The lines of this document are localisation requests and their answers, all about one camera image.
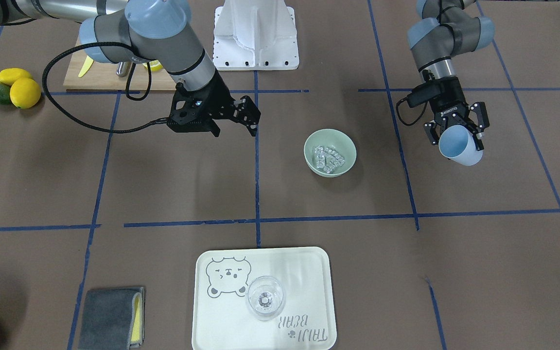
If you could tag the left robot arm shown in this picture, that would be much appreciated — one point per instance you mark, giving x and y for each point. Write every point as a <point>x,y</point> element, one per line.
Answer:
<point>445,31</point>

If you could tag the clear wine glass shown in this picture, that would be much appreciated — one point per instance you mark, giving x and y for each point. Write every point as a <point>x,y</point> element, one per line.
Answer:
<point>266,298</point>

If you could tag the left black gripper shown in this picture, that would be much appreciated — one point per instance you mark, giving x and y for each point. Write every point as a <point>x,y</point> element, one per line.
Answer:
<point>451,105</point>

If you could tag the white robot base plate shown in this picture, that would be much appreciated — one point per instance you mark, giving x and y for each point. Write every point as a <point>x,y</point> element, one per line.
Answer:
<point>255,35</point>

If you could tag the grey folded cloth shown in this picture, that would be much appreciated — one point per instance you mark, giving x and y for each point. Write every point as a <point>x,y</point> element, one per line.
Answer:
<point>108,318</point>

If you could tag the wooden cutting board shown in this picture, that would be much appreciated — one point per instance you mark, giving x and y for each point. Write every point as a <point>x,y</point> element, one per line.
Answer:
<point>103,76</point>

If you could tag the yellow plastic knife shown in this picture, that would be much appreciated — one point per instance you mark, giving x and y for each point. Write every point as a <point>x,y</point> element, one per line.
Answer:
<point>88,62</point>

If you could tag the whole yellow lemon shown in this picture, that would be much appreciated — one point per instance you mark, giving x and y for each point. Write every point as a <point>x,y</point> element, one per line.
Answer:
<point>25,93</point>

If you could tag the steel muddler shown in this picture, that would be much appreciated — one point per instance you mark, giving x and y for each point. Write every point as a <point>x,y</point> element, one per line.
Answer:
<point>123,69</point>

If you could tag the cream bear tray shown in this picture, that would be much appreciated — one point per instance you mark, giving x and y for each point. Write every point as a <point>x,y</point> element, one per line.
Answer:
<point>222,320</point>

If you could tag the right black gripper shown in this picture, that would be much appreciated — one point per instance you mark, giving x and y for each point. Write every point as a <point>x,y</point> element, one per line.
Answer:
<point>220,100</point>

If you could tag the green bowl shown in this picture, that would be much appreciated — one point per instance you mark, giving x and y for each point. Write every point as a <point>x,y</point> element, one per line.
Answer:
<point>335,139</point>

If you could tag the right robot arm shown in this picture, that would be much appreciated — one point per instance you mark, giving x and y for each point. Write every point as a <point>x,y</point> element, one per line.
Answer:
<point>140,31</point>

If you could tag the light blue plastic cup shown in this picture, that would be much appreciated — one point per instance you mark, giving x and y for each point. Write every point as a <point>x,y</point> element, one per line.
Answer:
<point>457,144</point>

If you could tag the ice cubes in bowl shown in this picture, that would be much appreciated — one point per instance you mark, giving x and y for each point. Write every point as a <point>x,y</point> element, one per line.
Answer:
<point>327,159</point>

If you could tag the yellow sponge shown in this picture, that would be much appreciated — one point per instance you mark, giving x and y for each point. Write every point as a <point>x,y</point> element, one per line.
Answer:
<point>136,333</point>

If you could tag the lemon half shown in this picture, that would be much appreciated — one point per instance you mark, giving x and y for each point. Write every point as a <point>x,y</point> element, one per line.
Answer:
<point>153,66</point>

